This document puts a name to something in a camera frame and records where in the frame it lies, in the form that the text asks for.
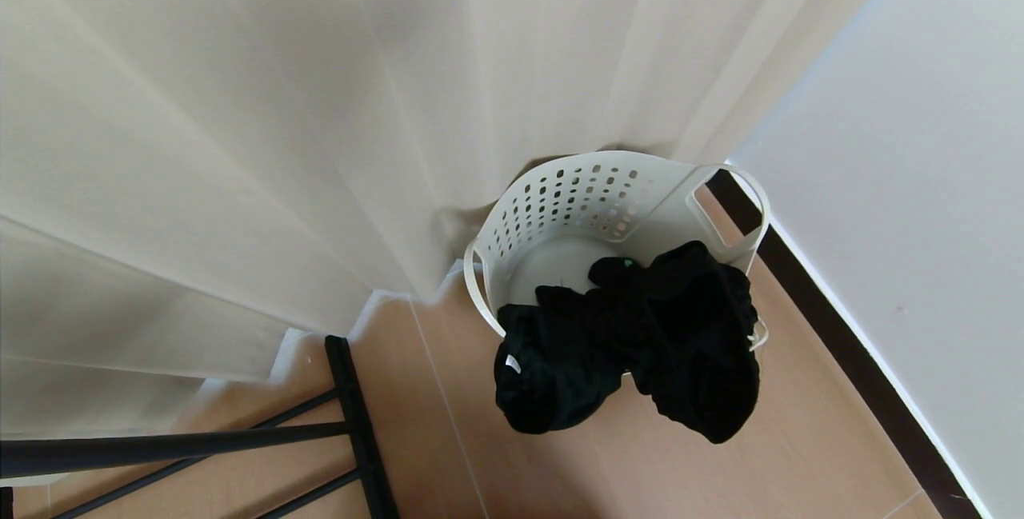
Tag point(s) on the white laundry basket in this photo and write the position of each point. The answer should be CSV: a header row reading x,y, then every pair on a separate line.
x,y
560,199

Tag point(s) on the black clothes rack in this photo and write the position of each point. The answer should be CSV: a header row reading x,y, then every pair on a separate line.
x,y
160,447

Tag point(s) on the black garment with white label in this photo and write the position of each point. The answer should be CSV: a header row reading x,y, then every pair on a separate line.
x,y
552,375

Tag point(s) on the beige curtain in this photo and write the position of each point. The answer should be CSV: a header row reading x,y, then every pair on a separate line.
x,y
320,103

